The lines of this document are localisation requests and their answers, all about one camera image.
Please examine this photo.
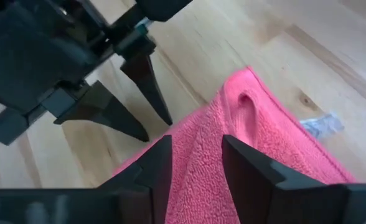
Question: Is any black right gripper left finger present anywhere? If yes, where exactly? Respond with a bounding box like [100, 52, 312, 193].
[0, 135, 173, 224]

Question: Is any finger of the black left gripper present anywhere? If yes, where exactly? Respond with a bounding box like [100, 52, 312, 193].
[0, 81, 150, 146]
[113, 26, 174, 126]

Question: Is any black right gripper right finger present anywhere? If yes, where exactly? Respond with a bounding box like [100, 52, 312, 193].
[222, 134, 366, 224]

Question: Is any pink microfiber towel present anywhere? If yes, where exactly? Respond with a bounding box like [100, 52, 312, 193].
[113, 66, 357, 224]

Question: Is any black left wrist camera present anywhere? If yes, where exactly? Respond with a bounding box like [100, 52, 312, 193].
[135, 0, 194, 22]

